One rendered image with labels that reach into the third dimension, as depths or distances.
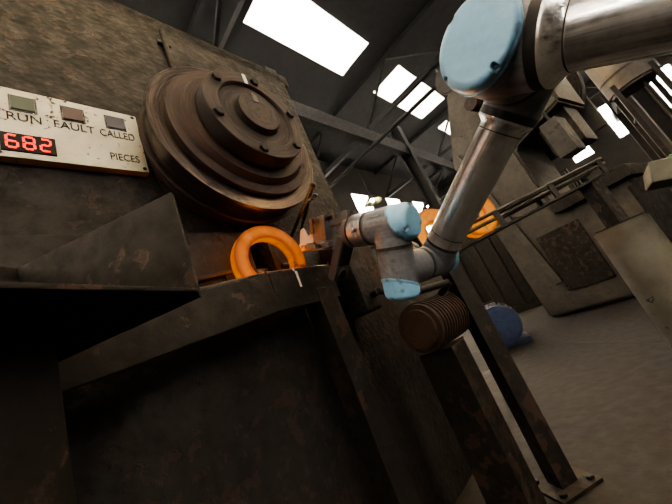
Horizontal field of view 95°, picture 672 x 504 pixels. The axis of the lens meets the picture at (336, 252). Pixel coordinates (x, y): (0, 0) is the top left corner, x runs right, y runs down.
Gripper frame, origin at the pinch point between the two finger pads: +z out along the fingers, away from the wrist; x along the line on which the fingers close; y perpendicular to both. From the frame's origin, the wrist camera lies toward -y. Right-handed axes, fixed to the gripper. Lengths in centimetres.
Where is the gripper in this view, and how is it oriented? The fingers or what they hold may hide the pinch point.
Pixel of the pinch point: (302, 250)
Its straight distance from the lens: 85.2
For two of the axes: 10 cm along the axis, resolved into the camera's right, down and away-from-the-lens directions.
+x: -7.0, 0.7, -7.1
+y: -1.3, -9.9, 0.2
